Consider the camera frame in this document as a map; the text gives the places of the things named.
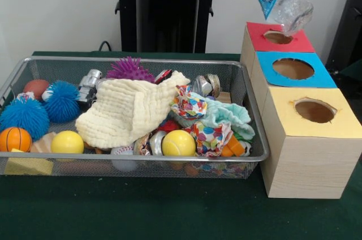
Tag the yellow tennis ball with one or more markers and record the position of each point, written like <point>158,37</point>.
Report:
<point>178,143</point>

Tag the blue label clear plastic bottle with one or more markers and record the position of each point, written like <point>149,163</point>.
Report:
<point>288,10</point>

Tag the colourful patterned cloth wad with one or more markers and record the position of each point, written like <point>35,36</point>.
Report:
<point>189,104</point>

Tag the mint waffle cloth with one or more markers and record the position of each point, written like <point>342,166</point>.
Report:
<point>232,111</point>

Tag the purple spiky ball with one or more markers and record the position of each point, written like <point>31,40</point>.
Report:
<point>128,68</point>

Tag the cream waffle cloth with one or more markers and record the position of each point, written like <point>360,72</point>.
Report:
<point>118,112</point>

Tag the white baseball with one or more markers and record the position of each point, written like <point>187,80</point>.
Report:
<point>123,163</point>

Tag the smooth yellow ball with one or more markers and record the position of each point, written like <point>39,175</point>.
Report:
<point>68,142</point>

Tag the black upright panel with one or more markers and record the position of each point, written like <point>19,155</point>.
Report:
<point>348,25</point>

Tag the dark green table cloth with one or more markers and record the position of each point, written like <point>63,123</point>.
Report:
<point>169,211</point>
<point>353,73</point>

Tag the wooden three-hole box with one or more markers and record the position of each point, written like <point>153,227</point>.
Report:
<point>311,166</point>

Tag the small orange basketball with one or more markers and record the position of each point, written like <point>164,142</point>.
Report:
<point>15,139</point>

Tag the large blue spiky ball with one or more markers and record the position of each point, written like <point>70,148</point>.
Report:
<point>22,116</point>

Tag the reddish brown ball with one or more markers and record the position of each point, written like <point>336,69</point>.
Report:
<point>35,87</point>

